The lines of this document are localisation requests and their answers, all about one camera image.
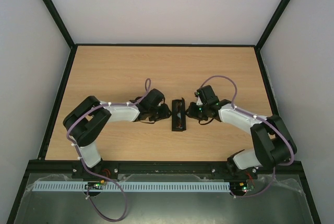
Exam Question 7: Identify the brown translucent sunglasses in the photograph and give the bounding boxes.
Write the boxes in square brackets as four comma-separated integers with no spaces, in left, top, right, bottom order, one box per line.
[175,100,183,131]

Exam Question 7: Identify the left controller board with leds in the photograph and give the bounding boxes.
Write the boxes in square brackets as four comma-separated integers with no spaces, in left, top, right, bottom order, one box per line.
[83,180,107,190]

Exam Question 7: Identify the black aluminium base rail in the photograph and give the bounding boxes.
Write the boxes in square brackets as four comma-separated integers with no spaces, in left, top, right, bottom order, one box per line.
[27,159,303,180]

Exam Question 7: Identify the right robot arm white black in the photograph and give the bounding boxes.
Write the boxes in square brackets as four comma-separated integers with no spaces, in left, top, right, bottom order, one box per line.
[186,85,297,178]

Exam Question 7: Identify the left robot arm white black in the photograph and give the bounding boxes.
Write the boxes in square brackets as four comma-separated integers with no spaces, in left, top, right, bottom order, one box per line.
[63,89,172,169]

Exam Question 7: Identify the controller board with leds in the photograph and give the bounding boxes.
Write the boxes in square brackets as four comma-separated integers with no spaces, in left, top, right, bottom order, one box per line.
[230,181,255,193]
[83,180,107,190]

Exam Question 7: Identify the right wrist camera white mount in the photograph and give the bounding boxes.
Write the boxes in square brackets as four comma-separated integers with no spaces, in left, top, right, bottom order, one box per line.
[195,95,203,107]

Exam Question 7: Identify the black sunglasses case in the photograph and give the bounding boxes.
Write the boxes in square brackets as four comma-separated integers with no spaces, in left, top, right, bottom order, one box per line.
[172,98,186,132]

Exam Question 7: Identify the light blue slotted cable duct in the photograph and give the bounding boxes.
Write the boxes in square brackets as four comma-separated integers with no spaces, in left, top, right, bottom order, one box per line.
[32,181,230,193]

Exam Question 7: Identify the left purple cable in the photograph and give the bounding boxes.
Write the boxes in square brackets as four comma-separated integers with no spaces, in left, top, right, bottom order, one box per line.
[66,78,152,222]

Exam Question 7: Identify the right controller board with leds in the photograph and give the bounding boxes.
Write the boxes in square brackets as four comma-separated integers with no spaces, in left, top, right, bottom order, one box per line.
[230,181,255,193]

